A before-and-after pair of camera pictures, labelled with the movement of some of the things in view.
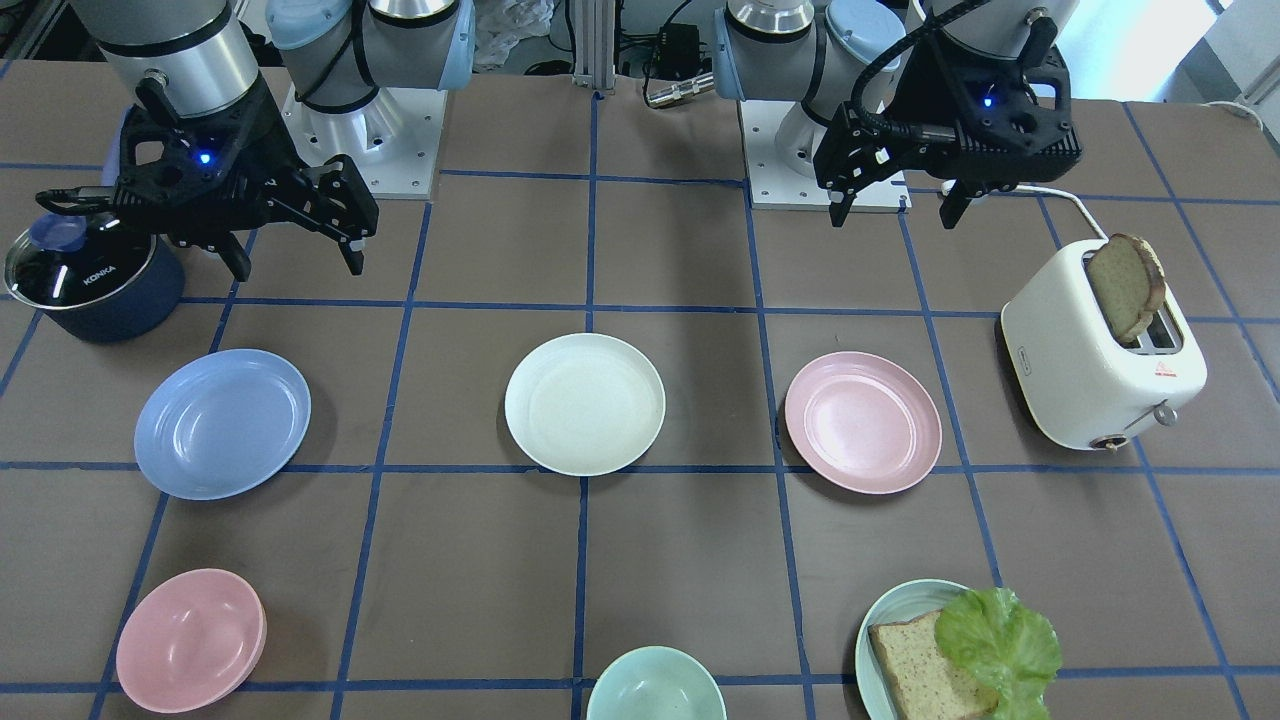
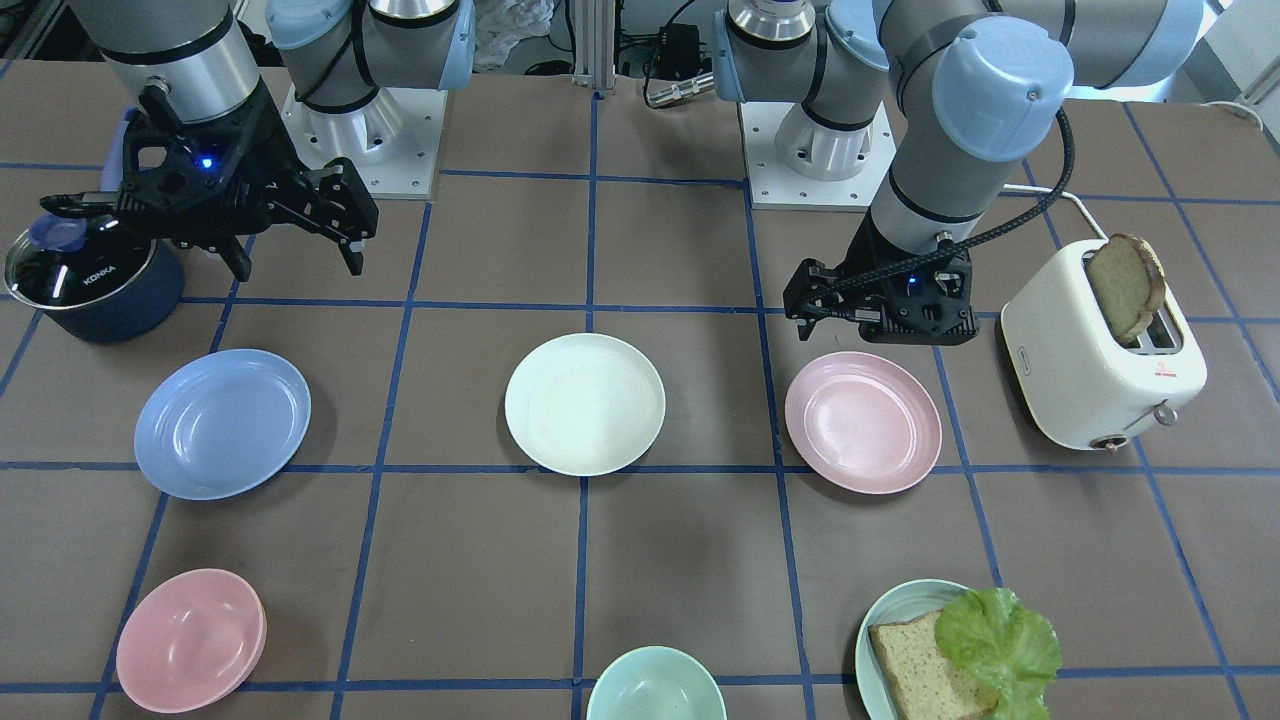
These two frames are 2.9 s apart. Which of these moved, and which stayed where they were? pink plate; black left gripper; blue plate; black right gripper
Moved: black left gripper
Stayed: black right gripper; blue plate; pink plate
